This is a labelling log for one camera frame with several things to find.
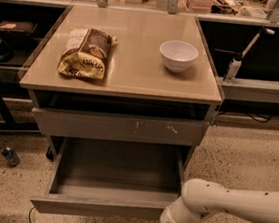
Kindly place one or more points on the grey drawer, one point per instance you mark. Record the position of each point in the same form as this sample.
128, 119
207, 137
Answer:
109, 126
112, 178

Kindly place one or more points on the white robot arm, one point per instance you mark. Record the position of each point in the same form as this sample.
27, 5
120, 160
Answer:
200, 199

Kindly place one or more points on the grey top drawer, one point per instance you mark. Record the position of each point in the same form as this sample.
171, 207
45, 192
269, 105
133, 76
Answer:
109, 126

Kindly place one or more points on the grey drawer cabinet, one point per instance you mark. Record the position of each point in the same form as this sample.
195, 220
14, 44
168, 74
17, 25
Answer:
135, 83

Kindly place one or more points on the small blue can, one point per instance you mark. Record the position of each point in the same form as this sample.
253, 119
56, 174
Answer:
11, 156

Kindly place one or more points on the white bowl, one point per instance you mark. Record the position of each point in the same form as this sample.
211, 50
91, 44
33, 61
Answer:
178, 56

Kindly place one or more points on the brown yellow chip bag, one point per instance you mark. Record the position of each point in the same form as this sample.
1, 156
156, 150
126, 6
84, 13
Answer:
86, 54

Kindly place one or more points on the pink stacked trays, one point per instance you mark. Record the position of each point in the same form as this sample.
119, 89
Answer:
200, 6

